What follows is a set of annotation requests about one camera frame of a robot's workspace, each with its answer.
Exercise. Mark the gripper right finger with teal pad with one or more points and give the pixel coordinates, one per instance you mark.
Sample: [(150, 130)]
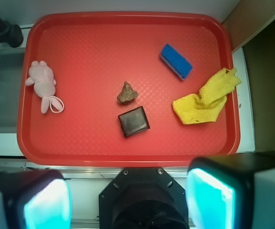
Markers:
[(232, 192)]

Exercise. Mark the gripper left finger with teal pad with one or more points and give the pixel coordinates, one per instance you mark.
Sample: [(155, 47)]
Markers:
[(38, 199)]

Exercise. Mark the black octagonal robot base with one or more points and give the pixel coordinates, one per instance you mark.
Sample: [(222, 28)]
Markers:
[(143, 198)]

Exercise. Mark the brown rock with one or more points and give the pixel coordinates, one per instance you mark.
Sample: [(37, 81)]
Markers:
[(127, 94)]

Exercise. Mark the yellow microfiber cloth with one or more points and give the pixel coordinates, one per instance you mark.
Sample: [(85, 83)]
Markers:
[(206, 105)]

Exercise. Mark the pink plush bunny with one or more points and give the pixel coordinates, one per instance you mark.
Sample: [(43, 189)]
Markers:
[(41, 77)]

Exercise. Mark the red plastic tray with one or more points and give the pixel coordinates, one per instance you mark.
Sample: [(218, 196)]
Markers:
[(92, 54)]

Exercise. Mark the dark brown leather wallet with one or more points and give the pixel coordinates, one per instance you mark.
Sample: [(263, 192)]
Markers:
[(134, 122)]

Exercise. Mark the grey sink basin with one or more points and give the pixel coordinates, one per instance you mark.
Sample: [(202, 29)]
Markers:
[(11, 64)]

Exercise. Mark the blue sponge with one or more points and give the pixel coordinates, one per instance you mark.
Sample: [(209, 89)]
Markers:
[(176, 62)]

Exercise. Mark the black faucet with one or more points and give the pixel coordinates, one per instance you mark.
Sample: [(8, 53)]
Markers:
[(10, 34)]

